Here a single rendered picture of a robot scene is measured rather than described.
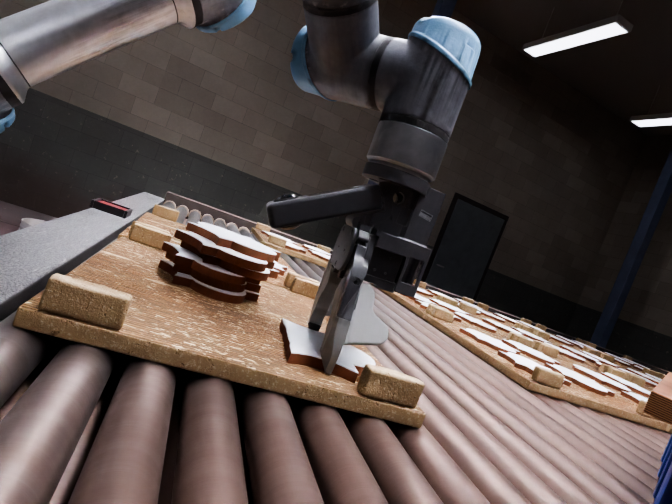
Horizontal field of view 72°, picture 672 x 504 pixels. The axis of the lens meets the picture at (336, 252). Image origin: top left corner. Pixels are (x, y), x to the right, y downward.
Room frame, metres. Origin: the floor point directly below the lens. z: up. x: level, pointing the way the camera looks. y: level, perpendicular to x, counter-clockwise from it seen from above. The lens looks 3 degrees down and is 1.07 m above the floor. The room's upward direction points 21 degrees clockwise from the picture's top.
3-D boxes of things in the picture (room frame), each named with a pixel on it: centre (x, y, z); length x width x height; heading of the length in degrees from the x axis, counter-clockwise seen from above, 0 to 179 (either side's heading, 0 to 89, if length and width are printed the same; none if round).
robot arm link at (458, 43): (0.49, -0.03, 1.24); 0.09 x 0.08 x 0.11; 67
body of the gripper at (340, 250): (0.49, -0.04, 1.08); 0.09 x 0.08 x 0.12; 103
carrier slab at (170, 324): (0.58, 0.09, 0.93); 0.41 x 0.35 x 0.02; 17
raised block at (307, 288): (0.80, 0.02, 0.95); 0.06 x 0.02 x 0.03; 107
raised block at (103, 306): (0.35, 0.16, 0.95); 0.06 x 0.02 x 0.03; 107
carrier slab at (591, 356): (1.67, -1.06, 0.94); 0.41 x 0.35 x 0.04; 19
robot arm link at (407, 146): (0.50, -0.03, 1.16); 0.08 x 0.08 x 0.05
